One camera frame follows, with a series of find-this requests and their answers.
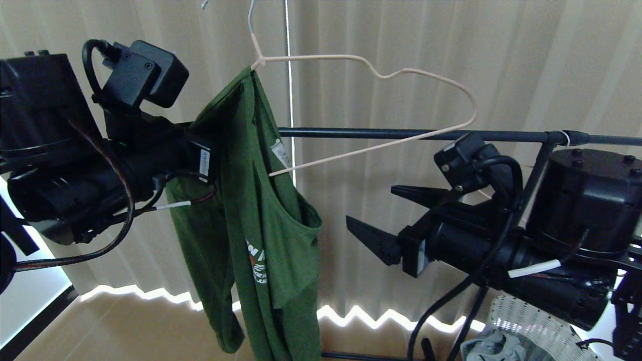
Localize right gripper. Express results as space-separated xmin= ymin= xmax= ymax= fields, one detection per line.
xmin=346 ymin=185 xmax=618 ymax=331

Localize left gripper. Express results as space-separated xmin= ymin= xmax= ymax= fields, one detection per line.
xmin=8 ymin=130 xmax=219 ymax=246

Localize pale grey shorts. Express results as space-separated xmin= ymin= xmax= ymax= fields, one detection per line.
xmin=460 ymin=328 xmax=527 ymax=361

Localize green long-sleeved shirt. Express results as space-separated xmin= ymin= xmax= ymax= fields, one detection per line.
xmin=166 ymin=65 xmax=323 ymax=361

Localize pink clothes hanger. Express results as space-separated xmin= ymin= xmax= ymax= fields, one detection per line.
xmin=201 ymin=0 xmax=478 ymax=177

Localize black clothes rack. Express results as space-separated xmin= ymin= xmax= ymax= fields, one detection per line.
xmin=278 ymin=127 xmax=642 ymax=361

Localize white laundry basket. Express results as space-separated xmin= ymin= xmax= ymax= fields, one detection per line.
xmin=487 ymin=295 xmax=615 ymax=361

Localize beige curtain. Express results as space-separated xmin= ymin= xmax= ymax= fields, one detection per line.
xmin=0 ymin=0 xmax=642 ymax=334

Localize black cable with white tag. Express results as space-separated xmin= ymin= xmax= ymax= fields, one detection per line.
xmin=108 ymin=183 xmax=217 ymax=224

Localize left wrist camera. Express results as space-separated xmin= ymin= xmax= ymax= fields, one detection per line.
xmin=92 ymin=40 xmax=190 ymax=148

